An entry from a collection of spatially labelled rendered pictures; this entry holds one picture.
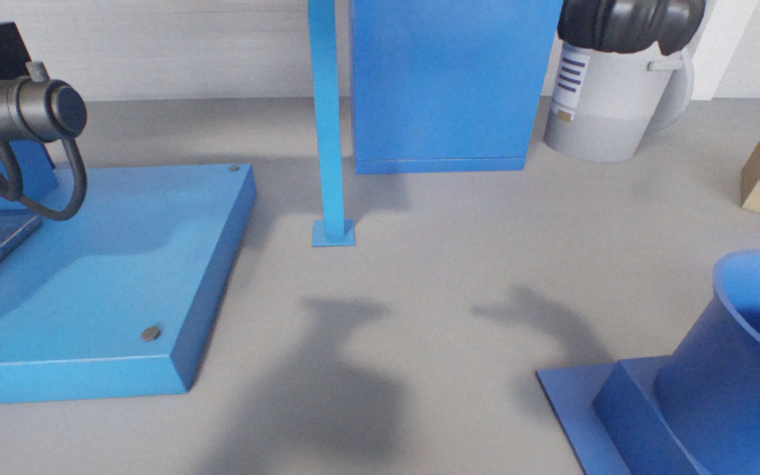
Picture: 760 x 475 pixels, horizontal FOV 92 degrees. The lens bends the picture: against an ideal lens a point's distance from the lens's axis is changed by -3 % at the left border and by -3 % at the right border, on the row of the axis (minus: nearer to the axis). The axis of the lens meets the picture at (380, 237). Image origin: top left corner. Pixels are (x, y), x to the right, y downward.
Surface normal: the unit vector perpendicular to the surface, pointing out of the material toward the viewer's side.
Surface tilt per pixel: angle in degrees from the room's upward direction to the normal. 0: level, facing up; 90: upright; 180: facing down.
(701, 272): 0
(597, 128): 93
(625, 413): 90
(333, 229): 90
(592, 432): 0
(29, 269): 0
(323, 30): 90
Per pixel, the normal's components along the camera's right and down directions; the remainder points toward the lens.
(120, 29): 0.10, 0.58
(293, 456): 0.02, -0.82
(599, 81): -0.60, 0.50
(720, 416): -0.96, 0.15
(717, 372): -1.00, 0.00
